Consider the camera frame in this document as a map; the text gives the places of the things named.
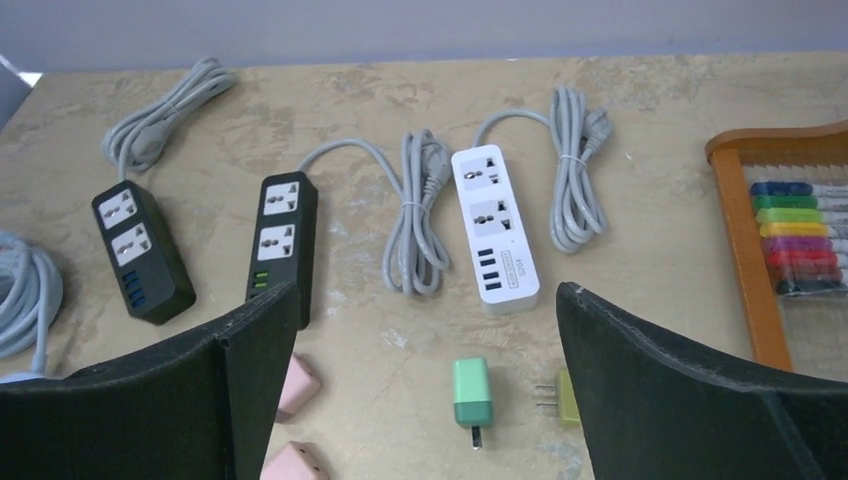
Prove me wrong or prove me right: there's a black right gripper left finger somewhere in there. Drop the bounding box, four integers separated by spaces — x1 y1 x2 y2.
1 284 300 479

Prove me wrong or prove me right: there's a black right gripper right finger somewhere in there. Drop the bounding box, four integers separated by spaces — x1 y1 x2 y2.
556 282 847 479

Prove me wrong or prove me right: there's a yellow plug adapter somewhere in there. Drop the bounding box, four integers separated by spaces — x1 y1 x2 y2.
534 368 582 428

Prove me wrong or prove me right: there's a pink plug adapter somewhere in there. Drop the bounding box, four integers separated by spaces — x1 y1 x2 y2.
260 442 330 480
275 353 322 423

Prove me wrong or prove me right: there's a black strip with pink plugs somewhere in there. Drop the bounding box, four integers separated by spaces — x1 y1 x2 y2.
91 180 196 325

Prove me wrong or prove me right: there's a black strip with green USB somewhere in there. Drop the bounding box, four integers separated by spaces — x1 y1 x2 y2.
245 171 319 330

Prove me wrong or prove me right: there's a green plug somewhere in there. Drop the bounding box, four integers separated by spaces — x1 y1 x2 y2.
452 356 494 451

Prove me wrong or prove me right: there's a white power strip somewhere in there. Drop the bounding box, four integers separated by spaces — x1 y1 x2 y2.
451 145 541 315

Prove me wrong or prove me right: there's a light blue round socket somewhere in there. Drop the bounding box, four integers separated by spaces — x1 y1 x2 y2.
0 372 44 384

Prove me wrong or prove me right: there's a colourful box on rack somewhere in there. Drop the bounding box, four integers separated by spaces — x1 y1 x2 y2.
749 180 847 297

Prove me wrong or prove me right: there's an orange wooden rack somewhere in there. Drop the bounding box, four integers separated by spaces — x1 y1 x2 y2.
705 121 847 379

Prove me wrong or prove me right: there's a grey bundled power cable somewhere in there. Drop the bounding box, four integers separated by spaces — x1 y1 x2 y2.
100 55 238 183

